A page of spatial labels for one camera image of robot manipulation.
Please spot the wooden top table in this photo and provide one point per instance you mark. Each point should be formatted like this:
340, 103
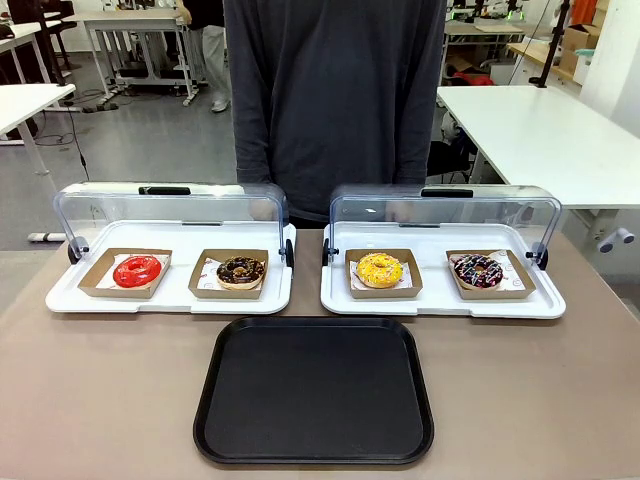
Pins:
535, 50

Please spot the brown cardboard donut tray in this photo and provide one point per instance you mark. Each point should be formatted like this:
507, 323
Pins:
385, 294
115, 293
225, 295
495, 295

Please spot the white-framed workbench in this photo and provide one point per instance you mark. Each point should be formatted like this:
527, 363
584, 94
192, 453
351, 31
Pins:
130, 20

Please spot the person in dark grey sweater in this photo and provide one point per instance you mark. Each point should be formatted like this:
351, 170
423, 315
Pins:
330, 100

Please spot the brown cardboard box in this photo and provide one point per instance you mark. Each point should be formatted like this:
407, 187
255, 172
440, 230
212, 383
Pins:
580, 40

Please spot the orange panel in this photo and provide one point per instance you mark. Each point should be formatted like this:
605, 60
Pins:
584, 10

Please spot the yellow glazed donut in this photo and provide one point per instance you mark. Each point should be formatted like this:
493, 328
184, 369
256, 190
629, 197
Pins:
367, 275

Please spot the person's right hand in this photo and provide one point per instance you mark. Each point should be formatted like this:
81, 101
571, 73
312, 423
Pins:
261, 210

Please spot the black tripod stand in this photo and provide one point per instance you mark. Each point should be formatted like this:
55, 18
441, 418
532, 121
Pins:
550, 55

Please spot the person's right forearm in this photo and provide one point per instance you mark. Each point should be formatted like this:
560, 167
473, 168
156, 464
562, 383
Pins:
252, 140

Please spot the black serving tray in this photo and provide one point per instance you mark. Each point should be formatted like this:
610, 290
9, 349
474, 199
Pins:
310, 390

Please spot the white display case base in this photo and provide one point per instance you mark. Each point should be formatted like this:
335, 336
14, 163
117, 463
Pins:
180, 300
435, 305

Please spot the black office chair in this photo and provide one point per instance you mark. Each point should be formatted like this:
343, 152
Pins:
447, 160

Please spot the white table with thin legs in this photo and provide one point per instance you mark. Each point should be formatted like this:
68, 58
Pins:
25, 102

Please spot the white desk with black chair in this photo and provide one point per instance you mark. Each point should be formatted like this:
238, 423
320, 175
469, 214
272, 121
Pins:
20, 30

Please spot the chocolate donut with nut bits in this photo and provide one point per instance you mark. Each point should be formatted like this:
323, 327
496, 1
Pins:
227, 275

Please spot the bystander in white trousers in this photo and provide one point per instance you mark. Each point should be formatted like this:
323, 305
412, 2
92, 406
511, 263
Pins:
215, 55

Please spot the chocolate donut with coloured sprinkles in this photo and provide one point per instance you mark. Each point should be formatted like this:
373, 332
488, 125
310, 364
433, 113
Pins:
465, 277

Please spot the large white work table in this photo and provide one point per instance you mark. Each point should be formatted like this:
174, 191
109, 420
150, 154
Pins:
540, 135

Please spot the white table foot bar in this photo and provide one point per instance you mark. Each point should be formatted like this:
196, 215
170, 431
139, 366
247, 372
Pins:
45, 236

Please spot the clear display case lid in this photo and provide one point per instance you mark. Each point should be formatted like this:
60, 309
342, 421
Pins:
165, 205
450, 207

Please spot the grey lab bench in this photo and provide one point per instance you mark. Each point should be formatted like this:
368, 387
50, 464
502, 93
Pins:
480, 30

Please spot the white table leg caster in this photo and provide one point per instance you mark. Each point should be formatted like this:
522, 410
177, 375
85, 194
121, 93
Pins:
615, 241

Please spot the person's left forearm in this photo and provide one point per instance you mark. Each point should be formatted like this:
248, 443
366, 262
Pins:
412, 140

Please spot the person's left hand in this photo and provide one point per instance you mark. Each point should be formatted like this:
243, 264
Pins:
400, 210

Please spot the red cloth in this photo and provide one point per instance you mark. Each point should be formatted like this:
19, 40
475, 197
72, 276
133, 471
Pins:
472, 78

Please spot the red glazed donut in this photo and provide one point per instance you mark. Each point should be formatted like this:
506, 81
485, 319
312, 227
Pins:
125, 277

